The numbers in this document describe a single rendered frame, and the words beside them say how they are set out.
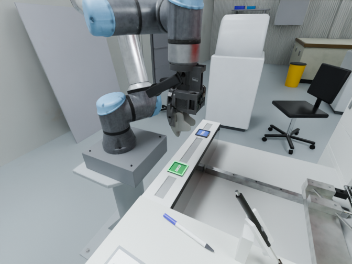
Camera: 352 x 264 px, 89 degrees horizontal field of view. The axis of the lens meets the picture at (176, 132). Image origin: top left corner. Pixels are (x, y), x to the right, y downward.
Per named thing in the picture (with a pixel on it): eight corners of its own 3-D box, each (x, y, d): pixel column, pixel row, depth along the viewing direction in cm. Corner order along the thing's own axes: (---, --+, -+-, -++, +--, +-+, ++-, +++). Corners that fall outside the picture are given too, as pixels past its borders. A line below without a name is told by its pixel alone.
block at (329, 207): (336, 208, 57) (340, 202, 56) (338, 217, 55) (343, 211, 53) (306, 199, 60) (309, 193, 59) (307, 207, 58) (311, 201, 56)
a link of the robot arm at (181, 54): (161, 43, 40) (177, 41, 46) (162, 65, 42) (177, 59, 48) (193, 45, 37) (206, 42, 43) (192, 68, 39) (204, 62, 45)
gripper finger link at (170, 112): (172, 129, 49) (171, 98, 44) (166, 128, 49) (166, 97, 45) (179, 121, 52) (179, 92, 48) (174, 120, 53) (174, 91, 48)
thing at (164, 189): (217, 145, 98) (220, 122, 91) (169, 238, 55) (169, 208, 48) (201, 141, 101) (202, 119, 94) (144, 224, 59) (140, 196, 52)
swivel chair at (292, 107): (312, 137, 257) (346, 64, 206) (315, 162, 211) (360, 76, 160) (265, 126, 285) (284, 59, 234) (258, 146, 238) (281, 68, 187)
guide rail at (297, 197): (344, 213, 62) (349, 208, 61) (346, 218, 61) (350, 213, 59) (206, 169, 81) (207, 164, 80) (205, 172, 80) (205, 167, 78)
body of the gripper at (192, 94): (195, 118, 45) (198, 67, 38) (164, 111, 48) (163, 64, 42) (204, 107, 51) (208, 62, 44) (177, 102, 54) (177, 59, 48)
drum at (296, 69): (283, 83, 495) (289, 61, 466) (297, 85, 482) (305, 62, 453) (283, 86, 467) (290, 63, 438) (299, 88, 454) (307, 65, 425)
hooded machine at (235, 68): (246, 134, 263) (275, 11, 186) (201, 125, 288) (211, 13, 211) (252, 114, 324) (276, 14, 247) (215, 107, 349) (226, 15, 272)
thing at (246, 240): (265, 256, 38) (284, 218, 31) (263, 276, 35) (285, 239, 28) (235, 243, 40) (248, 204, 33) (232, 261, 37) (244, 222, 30)
